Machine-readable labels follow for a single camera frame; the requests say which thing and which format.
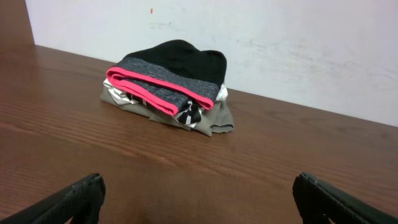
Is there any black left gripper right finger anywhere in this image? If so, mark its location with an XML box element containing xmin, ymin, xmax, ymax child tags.
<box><xmin>292</xmin><ymin>172</ymin><xmax>397</xmax><ymax>224</ymax></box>

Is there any olive grey folded garment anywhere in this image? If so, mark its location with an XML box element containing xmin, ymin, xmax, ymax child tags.
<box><xmin>100</xmin><ymin>87</ymin><xmax>234</xmax><ymax>136</ymax></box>

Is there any white black patterned folded garment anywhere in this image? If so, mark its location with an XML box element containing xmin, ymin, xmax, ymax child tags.
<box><xmin>103</xmin><ymin>78</ymin><xmax>228</xmax><ymax>128</ymax></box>

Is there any black folded garment pink trim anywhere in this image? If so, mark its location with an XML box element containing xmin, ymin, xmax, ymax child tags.
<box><xmin>106</xmin><ymin>40</ymin><xmax>228</xmax><ymax>116</ymax></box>

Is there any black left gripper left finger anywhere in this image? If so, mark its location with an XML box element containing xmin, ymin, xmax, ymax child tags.
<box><xmin>1</xmin><ymin>173</ymin><xmax>106</xmax><ymax>224</ymax></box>

